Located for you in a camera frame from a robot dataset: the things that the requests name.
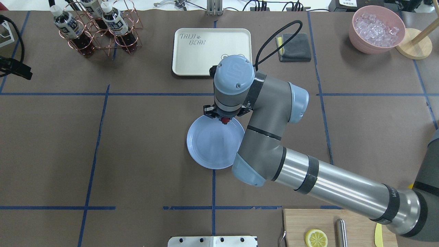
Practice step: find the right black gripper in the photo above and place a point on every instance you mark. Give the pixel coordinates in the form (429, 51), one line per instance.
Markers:
(209, 110)

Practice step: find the blue plate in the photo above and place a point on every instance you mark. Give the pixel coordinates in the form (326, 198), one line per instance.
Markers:
(212, 144)

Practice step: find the red strawberry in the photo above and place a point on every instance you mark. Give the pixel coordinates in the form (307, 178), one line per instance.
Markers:
(225, 120)

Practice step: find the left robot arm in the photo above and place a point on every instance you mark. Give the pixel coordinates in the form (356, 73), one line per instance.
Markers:
(13, 66)

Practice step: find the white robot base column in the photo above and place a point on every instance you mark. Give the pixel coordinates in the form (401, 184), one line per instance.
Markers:
(213, 241)

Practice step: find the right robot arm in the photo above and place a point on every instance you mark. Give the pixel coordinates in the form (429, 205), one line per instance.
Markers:
(238, 88)

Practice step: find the cream bear tray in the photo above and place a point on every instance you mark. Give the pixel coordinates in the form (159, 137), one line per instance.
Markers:
(196, 50)

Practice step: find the grey folded cloth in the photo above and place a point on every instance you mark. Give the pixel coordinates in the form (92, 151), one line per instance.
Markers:
(296, 50)

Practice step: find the dark tea bottle middle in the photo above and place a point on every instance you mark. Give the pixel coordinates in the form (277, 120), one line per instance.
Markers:
(118, 26)

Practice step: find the dark tea bottle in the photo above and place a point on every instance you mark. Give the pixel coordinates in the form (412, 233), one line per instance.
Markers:
(118, 26)
(93, 8)
(72, 30)

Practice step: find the dark tea bottle back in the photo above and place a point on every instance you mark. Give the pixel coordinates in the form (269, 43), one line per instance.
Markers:
(93, 8)

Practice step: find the half lemon slice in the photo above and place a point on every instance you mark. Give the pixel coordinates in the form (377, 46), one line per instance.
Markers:
(316, 238)

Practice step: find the dark tea bottle front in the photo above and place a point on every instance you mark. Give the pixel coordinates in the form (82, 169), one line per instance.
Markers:
(72, 30)

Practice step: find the pink bowl of ice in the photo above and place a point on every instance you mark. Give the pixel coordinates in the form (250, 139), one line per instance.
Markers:
(375, 29)

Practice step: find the wooden cutting board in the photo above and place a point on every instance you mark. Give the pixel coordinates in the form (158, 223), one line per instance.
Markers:
(357, 231)

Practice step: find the yellow plastic knife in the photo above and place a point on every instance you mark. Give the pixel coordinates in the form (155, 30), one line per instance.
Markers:
(378, 237)

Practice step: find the wooden cup stand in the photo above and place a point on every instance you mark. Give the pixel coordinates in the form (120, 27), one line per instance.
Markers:
(416, 44)

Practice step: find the aluminium frame post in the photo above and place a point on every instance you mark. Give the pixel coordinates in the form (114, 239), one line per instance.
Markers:
(214, 8)

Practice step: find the copper wire bottle rack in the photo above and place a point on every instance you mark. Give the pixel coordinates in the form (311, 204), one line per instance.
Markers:
(88, 14)

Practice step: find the white wire cup basket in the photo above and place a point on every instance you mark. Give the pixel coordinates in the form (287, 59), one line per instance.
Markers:
(6, 35)

